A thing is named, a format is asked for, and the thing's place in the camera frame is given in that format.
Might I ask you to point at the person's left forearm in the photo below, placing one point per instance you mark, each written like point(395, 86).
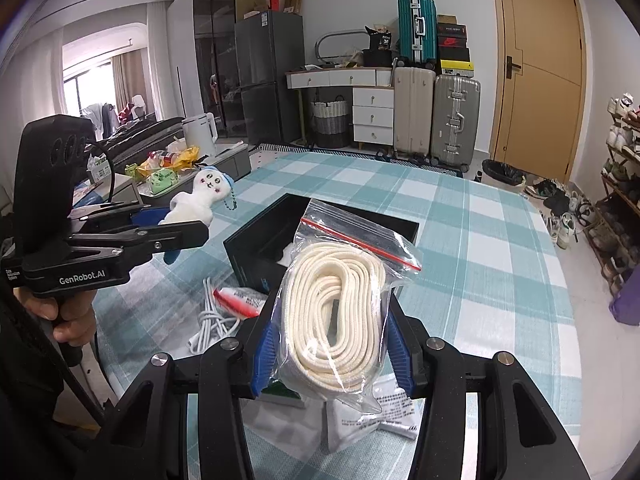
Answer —
point(25, 410)

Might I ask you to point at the wooden shoe rack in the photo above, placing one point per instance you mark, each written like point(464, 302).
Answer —
point(607, 195)

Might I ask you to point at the black trash bin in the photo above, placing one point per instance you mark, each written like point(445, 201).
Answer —
point(500, 172)

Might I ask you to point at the scattered shoes pile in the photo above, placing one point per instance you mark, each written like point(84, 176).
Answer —
point(562, 210)

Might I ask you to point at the white desk with drawers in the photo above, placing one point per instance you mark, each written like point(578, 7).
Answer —
point(370, 110)

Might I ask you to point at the black cardboard box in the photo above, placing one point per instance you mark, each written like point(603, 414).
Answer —
point(250, 255)

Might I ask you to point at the beige suitcase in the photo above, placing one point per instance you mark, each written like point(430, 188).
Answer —
point(412, 115)

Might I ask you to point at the oval metal frame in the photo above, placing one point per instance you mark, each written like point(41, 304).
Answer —
point(320, 45)

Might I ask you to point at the black and red shoe box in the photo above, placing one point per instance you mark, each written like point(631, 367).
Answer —
point(452, 36)

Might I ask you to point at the white plush doll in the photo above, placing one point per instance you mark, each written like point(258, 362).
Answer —
point(195, 200)

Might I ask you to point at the row of shelved shoes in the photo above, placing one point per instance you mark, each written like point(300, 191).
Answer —
point(620, 135)

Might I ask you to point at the silver suitcase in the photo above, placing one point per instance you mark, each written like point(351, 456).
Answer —
point(455, 120)

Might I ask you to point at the teal suitcase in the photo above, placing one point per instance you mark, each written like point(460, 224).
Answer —
point(415, 30)

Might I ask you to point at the white electric kettle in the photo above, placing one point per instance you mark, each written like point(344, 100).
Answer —
point(197, 132)

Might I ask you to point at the purple bag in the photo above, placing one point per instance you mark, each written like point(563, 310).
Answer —
point(627, 300)

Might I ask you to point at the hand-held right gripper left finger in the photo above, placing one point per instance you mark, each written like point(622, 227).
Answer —
point(263, 357)

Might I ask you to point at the person's left hand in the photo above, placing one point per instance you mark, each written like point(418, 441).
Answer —
point(57, 321)

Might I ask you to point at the grey and white woven basket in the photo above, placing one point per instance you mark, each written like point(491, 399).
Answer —
point(330, 125)

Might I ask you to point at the black paper bag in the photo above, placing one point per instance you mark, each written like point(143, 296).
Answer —
point(377, 52)

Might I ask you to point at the brown curtain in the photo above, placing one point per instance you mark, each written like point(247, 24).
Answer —
point(127, 80)

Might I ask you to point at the dark glass wardrobe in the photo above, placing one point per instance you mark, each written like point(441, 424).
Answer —
point(215, 60)

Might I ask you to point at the red and white snack packet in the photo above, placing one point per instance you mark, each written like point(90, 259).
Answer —
point(240, 302)

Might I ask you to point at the yellow plastic bag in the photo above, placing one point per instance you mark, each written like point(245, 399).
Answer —
point(182, 157)

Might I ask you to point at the green toy box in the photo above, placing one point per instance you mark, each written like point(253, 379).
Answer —
point(164, 181)

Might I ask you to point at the teal checked tablecloth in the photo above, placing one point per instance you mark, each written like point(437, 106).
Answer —
point(475, 260)

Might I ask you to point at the dark grey fridge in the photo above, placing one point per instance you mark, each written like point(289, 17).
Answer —
point(270, 85)

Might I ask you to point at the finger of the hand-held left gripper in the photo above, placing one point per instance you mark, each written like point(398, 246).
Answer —
point(160, 242)
point(147, 216)

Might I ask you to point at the black ribbed case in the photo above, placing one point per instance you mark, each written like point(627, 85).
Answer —
point(145, 135)

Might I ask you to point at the grey coffee table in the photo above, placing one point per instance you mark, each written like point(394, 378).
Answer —
point(230, 165)

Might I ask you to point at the white printed sachet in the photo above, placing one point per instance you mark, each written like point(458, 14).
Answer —
point(350, 427)
point(400, 407)

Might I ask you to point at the wooden door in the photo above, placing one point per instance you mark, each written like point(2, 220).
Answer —
point(540, 70)

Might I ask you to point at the yellow and black shoe box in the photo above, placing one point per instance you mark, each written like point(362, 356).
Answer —
point(456, 68)

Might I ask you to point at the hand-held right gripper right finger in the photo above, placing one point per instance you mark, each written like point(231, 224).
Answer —
point(400, 355)

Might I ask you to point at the green and white packet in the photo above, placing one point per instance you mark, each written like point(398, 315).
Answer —
point(282, 396)

